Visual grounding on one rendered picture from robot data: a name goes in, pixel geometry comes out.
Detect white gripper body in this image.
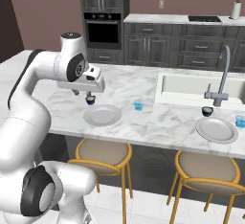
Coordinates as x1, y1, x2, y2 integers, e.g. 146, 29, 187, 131
56, 74, 106, 94

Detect dark yogurt container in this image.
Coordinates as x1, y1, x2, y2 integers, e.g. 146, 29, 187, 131
201, 105, 214, 118
86, 96, 97, 106

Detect grey round plate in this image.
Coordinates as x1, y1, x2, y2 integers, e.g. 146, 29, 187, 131
194, 117, 239, 145
82, 103, 123, 127

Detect black built-in oven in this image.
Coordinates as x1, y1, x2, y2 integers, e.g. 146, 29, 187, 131
82, 11, 123, 51

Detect yellow bar stool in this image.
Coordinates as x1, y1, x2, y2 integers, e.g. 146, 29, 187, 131
67, 137, 134, 224
167, 149, 245, 224

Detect dark grey base cupboards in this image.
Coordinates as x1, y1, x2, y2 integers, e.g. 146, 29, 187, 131
122, 21, 245, 74

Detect white sink basin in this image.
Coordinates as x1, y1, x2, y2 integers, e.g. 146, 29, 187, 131
154, 72, 245, 111

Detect grey sink tap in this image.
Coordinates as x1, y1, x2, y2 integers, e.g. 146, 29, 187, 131
204, 45, 232, 108

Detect black hob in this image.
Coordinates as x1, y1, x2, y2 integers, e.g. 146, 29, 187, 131
187, 14, 223, 24

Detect white paper towel roll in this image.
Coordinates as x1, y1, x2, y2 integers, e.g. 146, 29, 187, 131
230, 0, 243, 21

